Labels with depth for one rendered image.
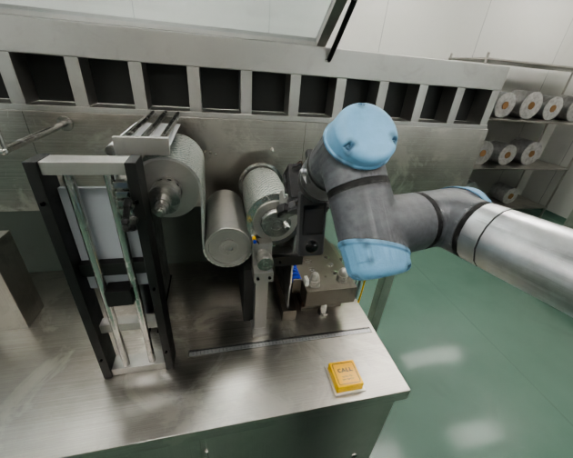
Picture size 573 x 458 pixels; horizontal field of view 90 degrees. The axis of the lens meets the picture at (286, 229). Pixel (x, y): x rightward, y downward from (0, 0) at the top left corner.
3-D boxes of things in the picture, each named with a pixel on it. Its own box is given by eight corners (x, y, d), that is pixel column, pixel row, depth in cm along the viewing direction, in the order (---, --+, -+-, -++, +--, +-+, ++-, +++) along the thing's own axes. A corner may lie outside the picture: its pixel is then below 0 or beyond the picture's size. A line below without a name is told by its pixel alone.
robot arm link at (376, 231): (452, 261, 33) (426, 170, 34) (374, 282, 29) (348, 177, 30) (402, 266, 40) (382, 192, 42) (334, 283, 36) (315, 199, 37)
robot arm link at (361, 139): (346, 174, 29) (327, 96, 30) (313, 203, 39) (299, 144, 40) (413, 164, 31) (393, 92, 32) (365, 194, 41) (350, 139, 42)
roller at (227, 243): (206, 268, 77) (203, 229, 71) (207, 223, 98) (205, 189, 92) (251, 264, 79) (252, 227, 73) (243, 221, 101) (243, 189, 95)
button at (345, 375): (336, 393, 72) (337, 388, 70) (326, 368, 78) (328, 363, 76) (362, 389, 73) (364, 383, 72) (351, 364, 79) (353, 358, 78)
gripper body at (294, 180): (317, 175, 58) (340, 148, 47) (321, 216, 57) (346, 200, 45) (280, 175, 57) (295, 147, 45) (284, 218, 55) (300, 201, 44)
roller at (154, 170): (138, 218, 67) (126, 158, 60) (156, 180, 88) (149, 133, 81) (202, 216, 70) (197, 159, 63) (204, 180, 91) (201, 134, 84)
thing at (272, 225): (259, 214, 70) (289, 208, 71) (257, 211, 72) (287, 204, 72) (265, 240, 74) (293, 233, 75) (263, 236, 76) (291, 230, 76)
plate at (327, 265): (305, 307, 87) (306, 292, 84) (278, 238, 121) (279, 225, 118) (354, 302, 91) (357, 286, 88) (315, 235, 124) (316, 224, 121)
